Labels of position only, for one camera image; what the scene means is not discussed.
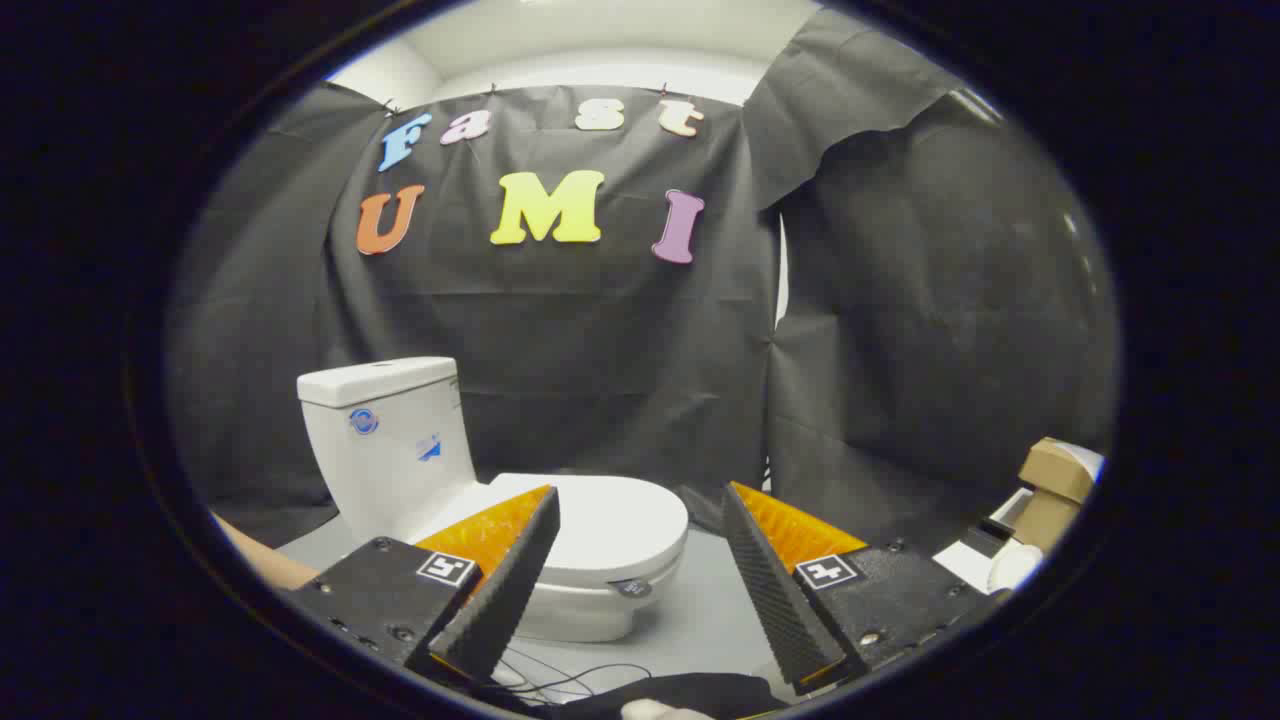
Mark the white toilet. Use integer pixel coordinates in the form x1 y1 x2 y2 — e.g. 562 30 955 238
297 357 691 644

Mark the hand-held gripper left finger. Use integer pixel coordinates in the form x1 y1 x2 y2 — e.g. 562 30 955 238
285 485 562 685

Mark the dark cloth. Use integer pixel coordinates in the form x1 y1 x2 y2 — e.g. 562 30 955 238
540 673 793 720

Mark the white toilet lid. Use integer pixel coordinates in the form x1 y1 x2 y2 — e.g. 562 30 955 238
490 473 691 601

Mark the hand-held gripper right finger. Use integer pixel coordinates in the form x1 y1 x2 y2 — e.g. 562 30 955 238
721 481 1013 693

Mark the black backdrop cloth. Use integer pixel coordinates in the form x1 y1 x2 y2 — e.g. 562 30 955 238
165 8 1121 551

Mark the thin black cable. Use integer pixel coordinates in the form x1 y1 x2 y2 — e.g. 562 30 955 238
490 650 653 707

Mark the brown cardboard box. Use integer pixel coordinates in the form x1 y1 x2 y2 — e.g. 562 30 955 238
1017 437 1101 553

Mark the white flat box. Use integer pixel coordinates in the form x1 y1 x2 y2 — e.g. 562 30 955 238
934 487 1047 597

